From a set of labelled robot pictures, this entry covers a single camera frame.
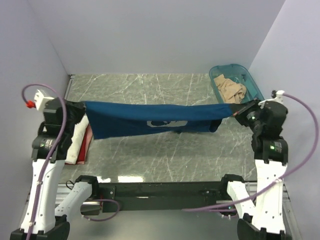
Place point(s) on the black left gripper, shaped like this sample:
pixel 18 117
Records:
pixel 79 107

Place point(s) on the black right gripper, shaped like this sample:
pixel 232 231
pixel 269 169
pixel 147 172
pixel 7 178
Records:
pixel 239 114

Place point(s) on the blue t-shirt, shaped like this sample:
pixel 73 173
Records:
pixel 110 120

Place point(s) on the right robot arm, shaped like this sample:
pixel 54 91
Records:
pixel 261 216

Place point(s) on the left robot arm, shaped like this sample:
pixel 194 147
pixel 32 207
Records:
pixel 44 220

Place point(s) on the white folded t-shirt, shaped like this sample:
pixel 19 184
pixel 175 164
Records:
pixel 77 139

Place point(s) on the red folded t-shirt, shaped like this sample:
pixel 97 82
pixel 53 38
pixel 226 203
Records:
pixel 85 146

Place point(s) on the beige garment in bin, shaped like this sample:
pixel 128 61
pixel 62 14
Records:
pixel 230 91

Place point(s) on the teal plastic bin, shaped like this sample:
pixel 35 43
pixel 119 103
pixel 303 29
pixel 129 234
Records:
pixel 239 74

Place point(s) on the black base beam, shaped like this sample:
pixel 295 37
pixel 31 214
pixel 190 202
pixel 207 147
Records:
pixel 148 196

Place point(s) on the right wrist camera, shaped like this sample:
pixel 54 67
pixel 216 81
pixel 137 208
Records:
pixel 276 96

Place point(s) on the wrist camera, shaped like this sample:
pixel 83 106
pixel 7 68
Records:
pixel 41 98
pixel 276 96

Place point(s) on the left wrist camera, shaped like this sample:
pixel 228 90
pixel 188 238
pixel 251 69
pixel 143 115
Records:
pixel 41 98

